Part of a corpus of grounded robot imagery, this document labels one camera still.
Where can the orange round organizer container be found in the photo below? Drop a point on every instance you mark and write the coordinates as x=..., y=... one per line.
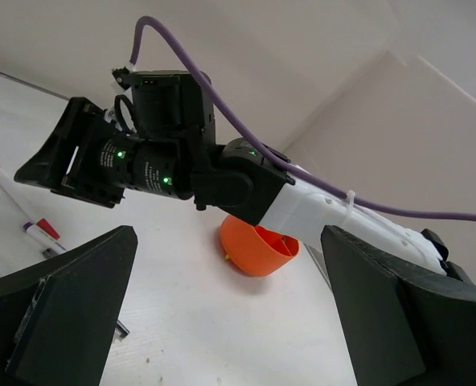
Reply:
x=254, y=250

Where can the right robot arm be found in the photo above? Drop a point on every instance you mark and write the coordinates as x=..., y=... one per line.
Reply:
x=159, y=139

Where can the aluminium rail right side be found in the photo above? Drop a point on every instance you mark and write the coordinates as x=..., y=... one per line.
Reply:
x=320, y=263

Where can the white marker purple cap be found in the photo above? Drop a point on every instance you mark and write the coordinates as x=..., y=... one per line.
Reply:
x=43, y=238

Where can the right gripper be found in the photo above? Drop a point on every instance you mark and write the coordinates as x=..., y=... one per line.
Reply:
x=79, y=158

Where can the white pen red cap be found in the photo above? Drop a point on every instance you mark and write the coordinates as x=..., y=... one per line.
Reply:
x=9, y=186

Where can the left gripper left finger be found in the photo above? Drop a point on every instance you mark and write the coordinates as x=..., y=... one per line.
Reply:
x=43, y=342

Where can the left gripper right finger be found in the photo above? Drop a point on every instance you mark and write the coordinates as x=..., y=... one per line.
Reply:
x=403, y=324

